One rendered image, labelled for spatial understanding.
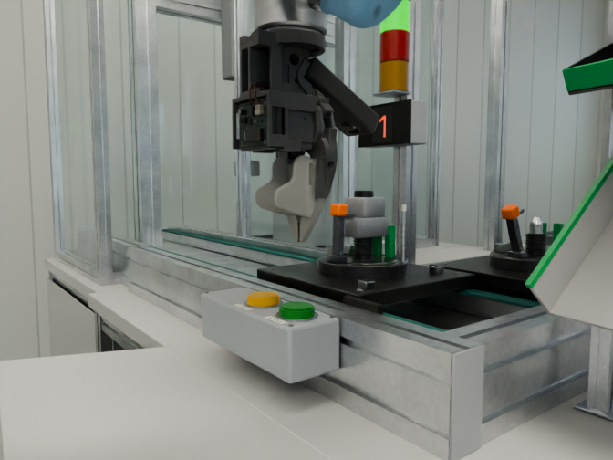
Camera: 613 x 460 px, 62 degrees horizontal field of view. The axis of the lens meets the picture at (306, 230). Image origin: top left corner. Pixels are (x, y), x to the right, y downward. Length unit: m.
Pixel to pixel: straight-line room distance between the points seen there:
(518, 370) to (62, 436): 0.46
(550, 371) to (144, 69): 1.33
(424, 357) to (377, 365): 0.07
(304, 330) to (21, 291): 3.08
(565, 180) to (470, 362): 4.14
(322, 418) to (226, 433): 0.10
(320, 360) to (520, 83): 3.93
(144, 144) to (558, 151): 3.58
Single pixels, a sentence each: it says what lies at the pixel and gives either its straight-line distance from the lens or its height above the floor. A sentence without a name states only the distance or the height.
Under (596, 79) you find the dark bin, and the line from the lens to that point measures 0.51.
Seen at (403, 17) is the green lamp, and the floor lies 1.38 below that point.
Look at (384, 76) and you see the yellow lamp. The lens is 0.91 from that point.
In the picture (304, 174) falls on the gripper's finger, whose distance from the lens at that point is 0.53.
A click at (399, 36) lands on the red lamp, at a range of 0.92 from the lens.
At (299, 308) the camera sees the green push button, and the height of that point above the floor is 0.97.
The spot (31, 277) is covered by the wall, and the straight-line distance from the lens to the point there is 3.52.
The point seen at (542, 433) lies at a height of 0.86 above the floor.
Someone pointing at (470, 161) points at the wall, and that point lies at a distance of 4.06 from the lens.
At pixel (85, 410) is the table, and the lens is 0.64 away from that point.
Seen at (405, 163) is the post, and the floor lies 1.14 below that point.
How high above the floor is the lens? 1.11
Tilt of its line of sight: 5 degrees down
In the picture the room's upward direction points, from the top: straight up
